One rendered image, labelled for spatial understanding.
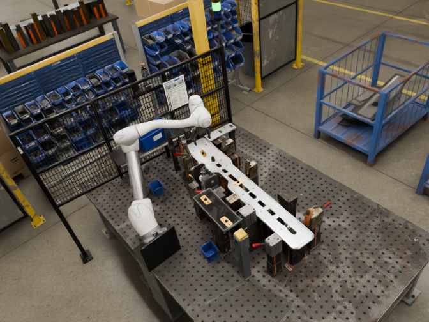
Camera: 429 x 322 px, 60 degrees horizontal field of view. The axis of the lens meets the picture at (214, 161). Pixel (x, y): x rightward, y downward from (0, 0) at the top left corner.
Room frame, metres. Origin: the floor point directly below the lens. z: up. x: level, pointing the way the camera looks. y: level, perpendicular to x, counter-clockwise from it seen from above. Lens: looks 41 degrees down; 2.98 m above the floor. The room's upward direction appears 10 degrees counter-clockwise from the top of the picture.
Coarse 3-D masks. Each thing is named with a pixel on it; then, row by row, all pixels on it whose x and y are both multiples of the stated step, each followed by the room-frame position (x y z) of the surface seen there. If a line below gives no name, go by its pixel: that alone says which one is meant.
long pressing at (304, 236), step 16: (192, 144) 2.53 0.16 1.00; (208, 144) 2.50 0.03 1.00; (208, 160) 2.29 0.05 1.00; (224, 160) 2.26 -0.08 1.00; (224, 176) 2.07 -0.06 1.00; (240, 176) 2.04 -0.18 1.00; (240, 192) 1.88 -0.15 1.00; (256, 192) 1.85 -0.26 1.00; (256, 208) 1.70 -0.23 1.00; (272, 208) 1.68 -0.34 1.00; (272, 224) 1.54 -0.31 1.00; (288, 224) 1.52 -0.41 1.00; (288, 240) 1.40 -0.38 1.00; (304, 240) 1.38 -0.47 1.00
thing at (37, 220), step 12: (0, 168) 2.87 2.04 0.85; (0, 180) 2.85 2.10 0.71; (12, 180) 2.89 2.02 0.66; (0, 192) 2.83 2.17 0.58; (0, 204) 2.80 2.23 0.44; (12, 204) 2.84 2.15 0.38; (24, 204) 2.87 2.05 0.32; (0, 216) 2.76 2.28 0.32; (12, 216) 2.81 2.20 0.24; (24, 216) 2.85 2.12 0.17; (36, 216) 2.89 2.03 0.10; (0, 228) 2.73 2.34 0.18
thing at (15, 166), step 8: (0, 128) 3.77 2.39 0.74; (0, 136) 3.73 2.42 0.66; (0, 144) 3.69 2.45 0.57; (8, 144) 3.75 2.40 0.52; (0, 152) 3.67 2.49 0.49; (8, 152) 3.72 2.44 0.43; (16, 152) 3.77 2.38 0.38; (0, 160) 3.64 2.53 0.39; (8, 160) 3.68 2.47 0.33; (16, 160) 3.73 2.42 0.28; (8, 168) 3.65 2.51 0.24; (16, 168) 3.70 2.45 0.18; (24, 168) 3.74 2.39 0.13; (24, 176) 3.71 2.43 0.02
